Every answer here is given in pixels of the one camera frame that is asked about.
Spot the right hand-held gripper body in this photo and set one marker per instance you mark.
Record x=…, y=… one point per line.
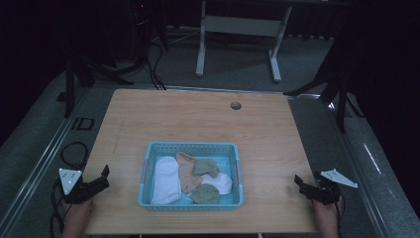
x=327, y=191

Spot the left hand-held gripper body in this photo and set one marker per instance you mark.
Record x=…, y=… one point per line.
x=79, y=191

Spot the person's left hand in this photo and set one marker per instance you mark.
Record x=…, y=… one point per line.
x=78, y=211

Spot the person's right hand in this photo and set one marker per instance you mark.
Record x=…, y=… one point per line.
x=326, y=213

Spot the long white sock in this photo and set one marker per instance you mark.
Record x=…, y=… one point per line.
x=166, y=181

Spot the blue plastic basket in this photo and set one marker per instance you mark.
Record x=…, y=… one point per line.
x=231, y=178

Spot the black metal stand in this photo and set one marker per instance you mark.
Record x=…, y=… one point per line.
x=341, y=105
x=70, y=86

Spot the short white sock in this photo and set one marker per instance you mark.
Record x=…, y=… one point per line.
x=219, y=183

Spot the tan sock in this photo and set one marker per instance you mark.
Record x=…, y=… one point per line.
x=186, y=172

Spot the green sock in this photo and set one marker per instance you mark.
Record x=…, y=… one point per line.
x=206, y=167
x=205, y=195

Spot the grey round table grommet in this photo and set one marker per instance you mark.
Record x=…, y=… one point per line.
x=235, y=105

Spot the metal floor rail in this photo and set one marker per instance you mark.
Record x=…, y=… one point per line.
x=356, y=172
x=39, y=165

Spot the white desk frame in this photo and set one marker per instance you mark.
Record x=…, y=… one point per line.
x=241, y=25

